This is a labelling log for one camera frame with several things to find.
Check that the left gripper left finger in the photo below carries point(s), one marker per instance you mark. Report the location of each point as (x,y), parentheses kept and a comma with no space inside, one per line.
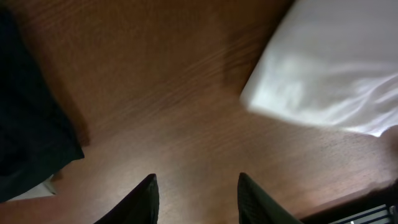
(140,206)

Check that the folded black garment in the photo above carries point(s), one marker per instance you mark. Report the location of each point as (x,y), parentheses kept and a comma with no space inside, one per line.
(37,138)

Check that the white robot print t-shirt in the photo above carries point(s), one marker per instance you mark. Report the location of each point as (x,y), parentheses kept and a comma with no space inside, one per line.
(330,64)

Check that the folded beige garment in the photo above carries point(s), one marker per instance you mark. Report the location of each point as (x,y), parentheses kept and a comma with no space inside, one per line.
(44,189)

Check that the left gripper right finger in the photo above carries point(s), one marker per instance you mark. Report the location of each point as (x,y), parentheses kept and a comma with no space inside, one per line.
(255,206)

